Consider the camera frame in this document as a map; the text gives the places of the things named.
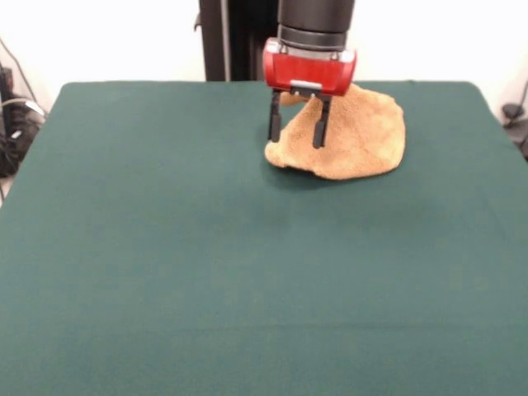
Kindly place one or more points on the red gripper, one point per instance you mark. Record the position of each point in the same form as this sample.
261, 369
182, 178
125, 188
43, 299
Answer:
309, 72

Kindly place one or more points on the orange terry towel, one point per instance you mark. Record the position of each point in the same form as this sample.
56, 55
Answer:
363, 136

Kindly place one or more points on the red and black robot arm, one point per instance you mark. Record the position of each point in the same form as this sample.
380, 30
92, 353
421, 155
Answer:
315, 18

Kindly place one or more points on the black power strip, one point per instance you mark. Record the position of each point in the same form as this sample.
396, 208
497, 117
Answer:
511, 111

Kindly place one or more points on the dark green table cloth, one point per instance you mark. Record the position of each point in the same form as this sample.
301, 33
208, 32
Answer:
123, 268

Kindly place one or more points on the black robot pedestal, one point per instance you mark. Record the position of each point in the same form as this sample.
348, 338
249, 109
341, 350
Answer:
239, 41

